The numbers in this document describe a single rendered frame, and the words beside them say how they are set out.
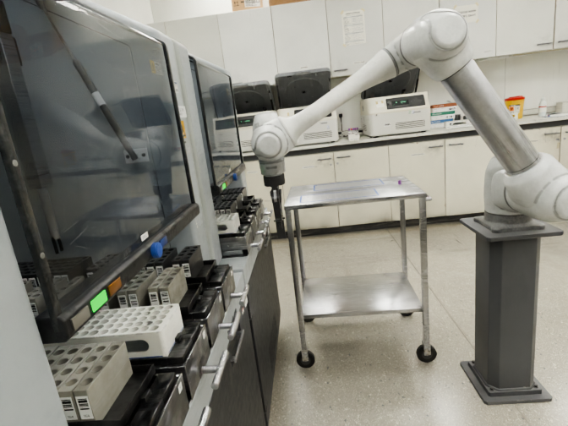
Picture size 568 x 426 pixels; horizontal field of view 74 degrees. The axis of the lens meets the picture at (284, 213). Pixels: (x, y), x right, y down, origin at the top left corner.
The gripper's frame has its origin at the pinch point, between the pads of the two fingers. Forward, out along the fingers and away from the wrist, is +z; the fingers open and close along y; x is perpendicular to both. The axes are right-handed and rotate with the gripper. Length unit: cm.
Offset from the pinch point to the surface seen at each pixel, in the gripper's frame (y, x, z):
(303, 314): -30, 3, 52
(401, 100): -234, 105, -39
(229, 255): 5.9, -19.0, 6.1
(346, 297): -43, 24, 52
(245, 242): 6.6, -12.4, 1.4
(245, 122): -233, -41, -38
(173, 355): 76, -15, -2
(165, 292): 61, -20, -7
